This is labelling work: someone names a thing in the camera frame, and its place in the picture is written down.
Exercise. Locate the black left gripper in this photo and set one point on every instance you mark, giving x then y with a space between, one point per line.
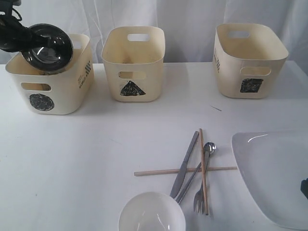
14 36

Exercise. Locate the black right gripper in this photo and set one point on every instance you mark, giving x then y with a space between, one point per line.
304 186

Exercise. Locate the steel bowl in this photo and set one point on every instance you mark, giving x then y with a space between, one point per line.
56 55

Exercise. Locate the steel table knife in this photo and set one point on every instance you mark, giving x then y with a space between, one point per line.
182 171

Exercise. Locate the round white bowl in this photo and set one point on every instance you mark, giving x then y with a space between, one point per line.
152 211

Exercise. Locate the large white square plate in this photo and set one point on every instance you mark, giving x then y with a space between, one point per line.
273 165

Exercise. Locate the cream bin with circle mark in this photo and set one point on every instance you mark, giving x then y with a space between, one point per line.
57 94

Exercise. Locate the long steel spoon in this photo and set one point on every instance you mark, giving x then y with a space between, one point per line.
209 149

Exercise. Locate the cream bin with triangle mark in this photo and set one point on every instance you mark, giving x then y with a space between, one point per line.
133 60

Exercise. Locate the small steel fork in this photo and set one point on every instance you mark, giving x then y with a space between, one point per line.
199 201

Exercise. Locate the crosswise wooden chopstick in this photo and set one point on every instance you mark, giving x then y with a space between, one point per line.
176 171

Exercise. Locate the cream bin with square mark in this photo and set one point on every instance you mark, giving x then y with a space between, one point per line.
247 59

